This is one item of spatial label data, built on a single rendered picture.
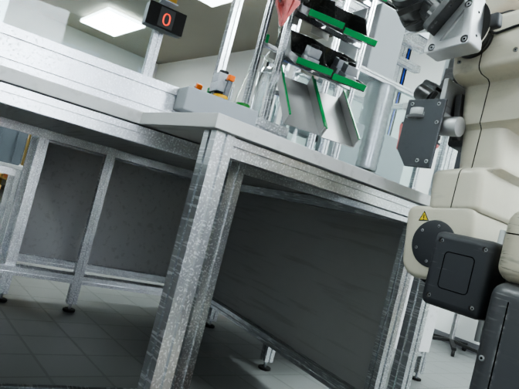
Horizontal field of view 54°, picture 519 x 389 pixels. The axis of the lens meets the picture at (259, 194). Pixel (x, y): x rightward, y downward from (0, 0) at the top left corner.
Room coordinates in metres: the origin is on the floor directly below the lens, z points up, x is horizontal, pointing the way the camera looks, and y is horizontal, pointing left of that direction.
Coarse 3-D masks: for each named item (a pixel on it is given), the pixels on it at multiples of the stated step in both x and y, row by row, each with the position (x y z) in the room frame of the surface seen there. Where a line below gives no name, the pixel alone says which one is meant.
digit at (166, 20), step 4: (164, 8) 1.54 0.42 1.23; (160, 12) 1.53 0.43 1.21; (164, 12) 1.54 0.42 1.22; (168, 12) 1.55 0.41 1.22; (172, 12) 1.55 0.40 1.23; (160, 16) 1.54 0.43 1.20; (164, 16) 1.54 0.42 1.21; (168, 16) 1.55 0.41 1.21; (172, 16) 1.55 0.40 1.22; (160, 20) 1.54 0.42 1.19; (164, 20) 1.54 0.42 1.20; (168, 20) 1.55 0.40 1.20; (172, 20) 1.56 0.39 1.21; (160, 24) 1.54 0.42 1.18; (164, 24) 1.54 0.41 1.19; (168, 24) 1.55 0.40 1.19; (172, 24) 1.56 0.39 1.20; (168, 28) 1.55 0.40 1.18
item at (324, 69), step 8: (280, 32) 1.82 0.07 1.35; (296, 32) 1.83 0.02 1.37; (296, 40) 1.85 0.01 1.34; (304, 40) 1.86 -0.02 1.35; (312, 40) 1.86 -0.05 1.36; (288, 48) 1.70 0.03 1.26; (296, 48) 1.86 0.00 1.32; (304, 48) 1.87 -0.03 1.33; (320, 48) 1.78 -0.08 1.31; (288, 56) 1.68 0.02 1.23; (296, 56) 1.62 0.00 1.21; (304, 64) 1.61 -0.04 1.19; (312, 64) 1.62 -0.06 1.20; (320, 64) 1.75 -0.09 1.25; (320, 72) 1.64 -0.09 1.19; (328, 72) 1.64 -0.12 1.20
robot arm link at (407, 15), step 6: (420, 0) 1.07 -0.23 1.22; (396, 6) 1.10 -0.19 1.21; (408, 6) 1.08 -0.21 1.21; (414, 6) 1.08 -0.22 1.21; (420, 6) 1.08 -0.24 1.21; (402, 12) 1.10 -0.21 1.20; (408, 12) 1.10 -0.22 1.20; (414, 12) 1.10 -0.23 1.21; (402, 18) 1.13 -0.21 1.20; (408, 18) 1.12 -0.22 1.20; (414, 18) 1.11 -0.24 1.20; (420, 18) 1.11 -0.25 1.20; (408, 24) 1.13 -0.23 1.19
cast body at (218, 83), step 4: (220, 72) 1.54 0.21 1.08; (224, 72) 1.55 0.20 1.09; (228, 72) 1.56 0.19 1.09; (216, 76) 1.55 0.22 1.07; (220, 76) 1.54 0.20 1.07; (224, 76) 1.54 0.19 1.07; (212, 80) 1.57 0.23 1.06; (216, 80) 1.54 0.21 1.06; (220, 80) 1.54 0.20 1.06; (224, 80) 1.55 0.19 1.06; (212, 84) 1.56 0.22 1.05; (216, 84) 1.53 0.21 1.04; (220, 84) 1.53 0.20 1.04; (224, 84) 1.53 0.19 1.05; (212, 88) 1.55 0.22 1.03; (216, 88) 1.53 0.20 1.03; (220, 88) 1.53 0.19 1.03; (224, 88) 1.54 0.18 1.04; (212, 92) 1.57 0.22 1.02; (220, 92) 1.54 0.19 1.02
